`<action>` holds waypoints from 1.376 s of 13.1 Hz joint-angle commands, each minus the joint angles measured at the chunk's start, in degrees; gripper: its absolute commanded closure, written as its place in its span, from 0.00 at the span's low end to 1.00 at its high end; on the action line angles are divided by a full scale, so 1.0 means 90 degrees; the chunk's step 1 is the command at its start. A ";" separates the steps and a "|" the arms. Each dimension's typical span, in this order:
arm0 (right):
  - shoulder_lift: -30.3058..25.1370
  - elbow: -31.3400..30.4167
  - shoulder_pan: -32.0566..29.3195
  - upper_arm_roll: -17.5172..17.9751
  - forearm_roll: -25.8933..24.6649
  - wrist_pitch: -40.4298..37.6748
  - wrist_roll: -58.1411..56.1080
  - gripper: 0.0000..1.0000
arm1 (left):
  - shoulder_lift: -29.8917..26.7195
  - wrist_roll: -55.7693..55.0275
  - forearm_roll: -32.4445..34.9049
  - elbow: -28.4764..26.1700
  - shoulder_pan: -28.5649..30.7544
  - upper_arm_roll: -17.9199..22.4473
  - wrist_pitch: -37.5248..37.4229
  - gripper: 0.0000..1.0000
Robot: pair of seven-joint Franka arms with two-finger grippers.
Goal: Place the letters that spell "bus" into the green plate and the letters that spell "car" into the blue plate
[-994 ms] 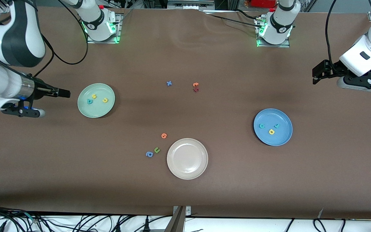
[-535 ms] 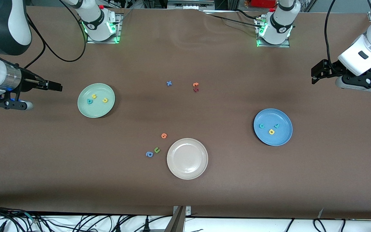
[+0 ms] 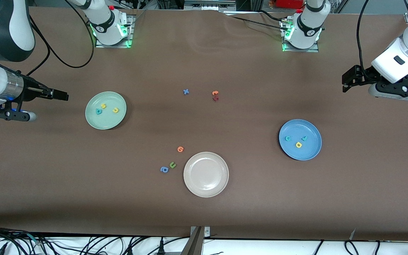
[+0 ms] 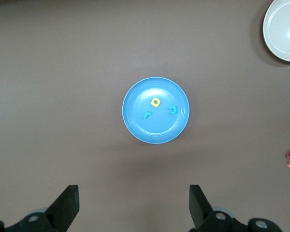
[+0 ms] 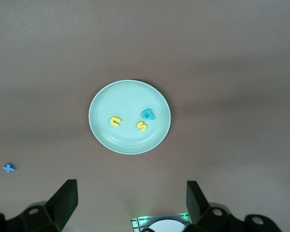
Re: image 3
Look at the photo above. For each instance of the green plate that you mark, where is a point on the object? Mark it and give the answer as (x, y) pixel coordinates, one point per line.
(105, 122)

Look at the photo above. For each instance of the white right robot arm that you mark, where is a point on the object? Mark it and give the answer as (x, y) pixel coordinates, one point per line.
(5, 28)

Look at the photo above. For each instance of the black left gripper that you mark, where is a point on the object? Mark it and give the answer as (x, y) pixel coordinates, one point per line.
(362, 75)

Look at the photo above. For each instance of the brown table cover sheet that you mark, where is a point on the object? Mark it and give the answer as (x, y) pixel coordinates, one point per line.
(48, 184)

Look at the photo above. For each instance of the aluminium frame bar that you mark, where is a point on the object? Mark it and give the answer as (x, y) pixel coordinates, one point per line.
(207, 4)

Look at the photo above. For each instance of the metal table clamp bracket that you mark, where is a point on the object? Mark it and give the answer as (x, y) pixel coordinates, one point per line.
(195, 244)

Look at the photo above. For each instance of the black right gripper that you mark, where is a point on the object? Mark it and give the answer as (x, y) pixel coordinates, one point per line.
(34, 92)

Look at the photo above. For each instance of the blue letter a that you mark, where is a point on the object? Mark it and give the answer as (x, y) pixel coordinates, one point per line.
(162, 170)

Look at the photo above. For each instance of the red box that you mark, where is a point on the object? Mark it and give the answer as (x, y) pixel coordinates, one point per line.
(289, 3)

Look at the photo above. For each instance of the blue plate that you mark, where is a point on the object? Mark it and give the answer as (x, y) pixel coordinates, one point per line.
(306, 154)

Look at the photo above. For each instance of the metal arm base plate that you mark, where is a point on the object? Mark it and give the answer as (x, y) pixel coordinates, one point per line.
(131, 35)
(303, 50)

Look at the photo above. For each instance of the green letter u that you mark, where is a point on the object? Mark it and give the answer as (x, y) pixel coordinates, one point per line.
(170, 165)

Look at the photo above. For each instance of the beige plate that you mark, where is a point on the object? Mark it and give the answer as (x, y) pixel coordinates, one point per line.
(206, 174)

